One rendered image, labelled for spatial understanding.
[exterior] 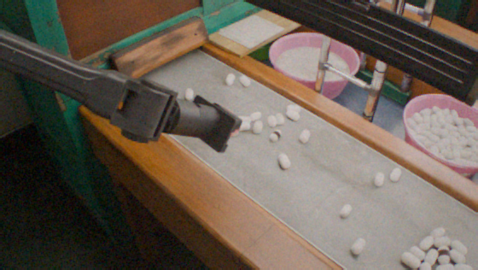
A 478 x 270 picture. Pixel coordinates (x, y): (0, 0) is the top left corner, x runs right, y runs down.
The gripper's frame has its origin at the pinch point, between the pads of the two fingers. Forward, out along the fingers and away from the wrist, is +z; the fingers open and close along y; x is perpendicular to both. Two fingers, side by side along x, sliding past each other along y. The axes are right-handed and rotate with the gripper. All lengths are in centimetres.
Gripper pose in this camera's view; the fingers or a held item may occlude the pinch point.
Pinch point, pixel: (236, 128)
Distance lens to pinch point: 75.0
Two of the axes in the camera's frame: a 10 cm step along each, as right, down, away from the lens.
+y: -7.1, -4.9, 5.1
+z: 5.4, 0.8, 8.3
